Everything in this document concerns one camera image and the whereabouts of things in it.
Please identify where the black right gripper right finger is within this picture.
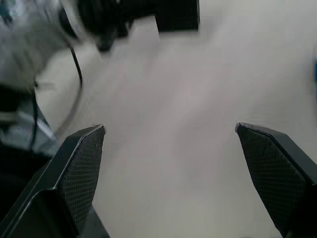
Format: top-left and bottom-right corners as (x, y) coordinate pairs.
(234, 122), (317, 238)

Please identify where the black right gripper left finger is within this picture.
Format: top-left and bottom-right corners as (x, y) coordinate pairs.
(0, 124), (111, 238)

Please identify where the small black box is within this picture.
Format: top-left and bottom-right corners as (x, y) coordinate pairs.
(155, 0), (201, 33)

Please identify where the dark grey robot torso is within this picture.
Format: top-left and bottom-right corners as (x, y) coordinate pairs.
(0, 84), (60, 162)

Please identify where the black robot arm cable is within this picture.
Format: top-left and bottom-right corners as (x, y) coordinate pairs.
(58, 7), (84, 136)

